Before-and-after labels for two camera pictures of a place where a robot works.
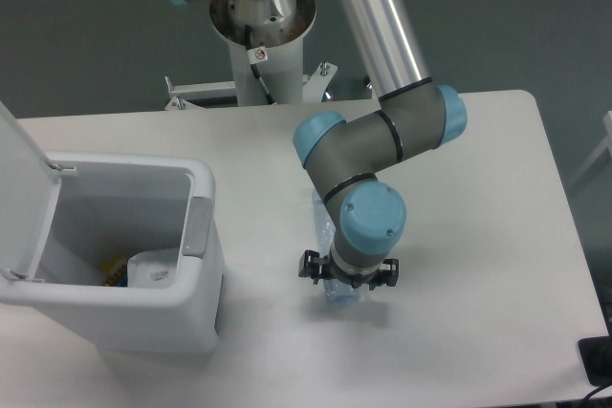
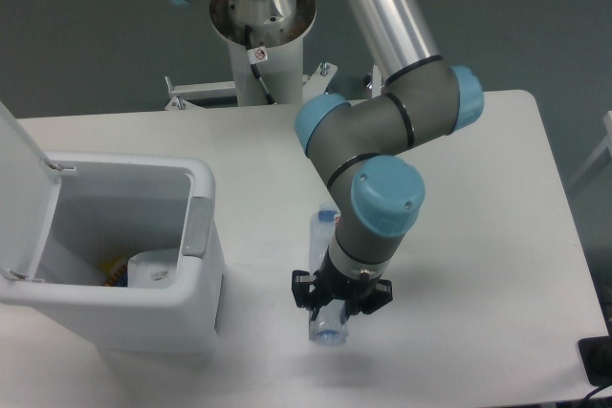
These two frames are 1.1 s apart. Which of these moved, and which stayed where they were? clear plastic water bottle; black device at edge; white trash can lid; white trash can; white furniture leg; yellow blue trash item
Moved: clear plastic water bottle
Stayed: yellow blue trash item; white trash can; white trash can lid; white furniture leg; black device at edge
